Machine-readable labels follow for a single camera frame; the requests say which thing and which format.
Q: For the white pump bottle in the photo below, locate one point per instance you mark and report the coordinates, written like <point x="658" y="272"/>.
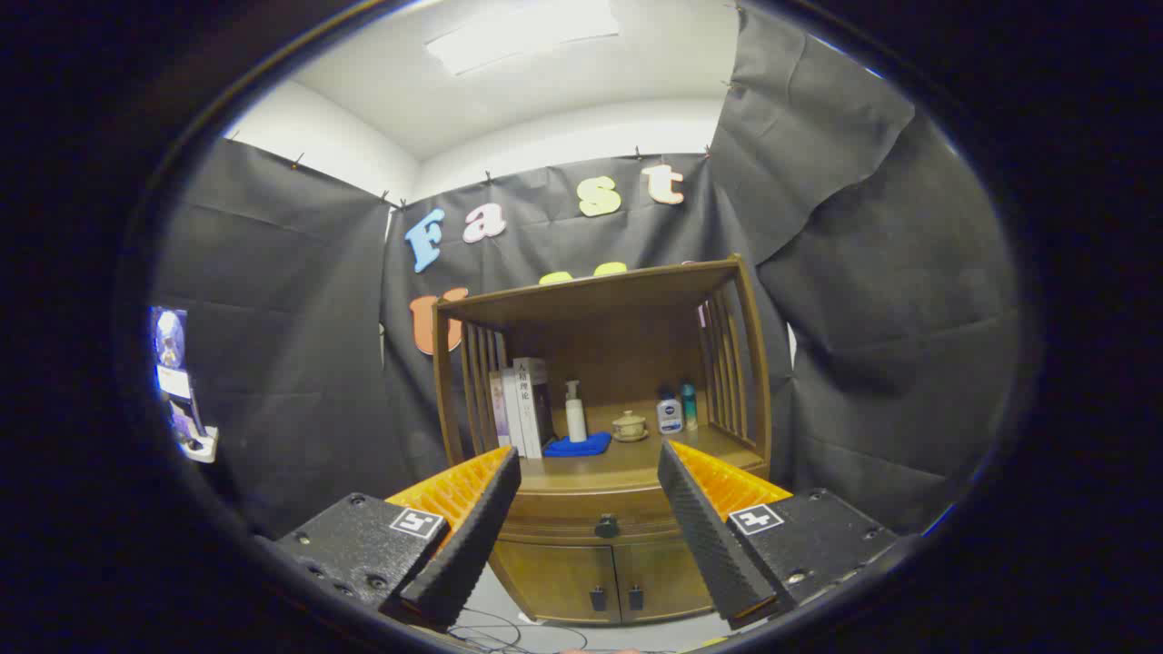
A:
<point x="576" y="420"/>

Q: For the wooden countertop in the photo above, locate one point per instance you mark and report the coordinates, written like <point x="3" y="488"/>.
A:
<point x="627" y="459"/>

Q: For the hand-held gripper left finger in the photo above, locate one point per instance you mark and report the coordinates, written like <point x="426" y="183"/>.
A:
<point x="472" y="545"/>

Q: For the teal bottle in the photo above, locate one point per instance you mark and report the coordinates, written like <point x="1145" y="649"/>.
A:
<point x="690" y="407"/>

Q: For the wooden cabinet door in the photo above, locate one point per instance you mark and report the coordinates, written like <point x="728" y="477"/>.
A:
<point x="554" y="581"/>
<point x="663" y="577"/>

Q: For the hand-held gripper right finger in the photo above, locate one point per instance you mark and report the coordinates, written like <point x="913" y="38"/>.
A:
<point x="713" y="545"/>

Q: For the wooden cabinet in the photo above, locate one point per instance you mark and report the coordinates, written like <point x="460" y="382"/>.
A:
<point x="627" y="345"/>

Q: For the lavender book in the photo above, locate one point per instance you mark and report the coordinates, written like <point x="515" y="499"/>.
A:
<point x="498" y="409"/>

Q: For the wooden drawer with black knob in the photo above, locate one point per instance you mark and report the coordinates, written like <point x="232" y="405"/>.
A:
<point x="563" y="522"/>

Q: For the white lotion bottle blue cap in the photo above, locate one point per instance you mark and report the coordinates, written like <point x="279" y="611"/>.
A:
<point x="670" y="416"/>

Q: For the ceiling light panel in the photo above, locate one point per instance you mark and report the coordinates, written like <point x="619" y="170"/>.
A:
<point x="518" y="36"/>

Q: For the white stand with printed panel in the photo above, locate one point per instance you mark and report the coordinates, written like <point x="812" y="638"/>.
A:
<point x="177" y="381"/>

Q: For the white book with dark cover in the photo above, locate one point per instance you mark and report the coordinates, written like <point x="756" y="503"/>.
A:
<point x="534" y="409"/>

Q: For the beige lidded tea cup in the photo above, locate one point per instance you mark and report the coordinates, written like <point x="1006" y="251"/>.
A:
<point x="630" y="425"/>

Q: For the blue cloth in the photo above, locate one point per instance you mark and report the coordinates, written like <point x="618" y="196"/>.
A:
<point x="577" y="446"/>

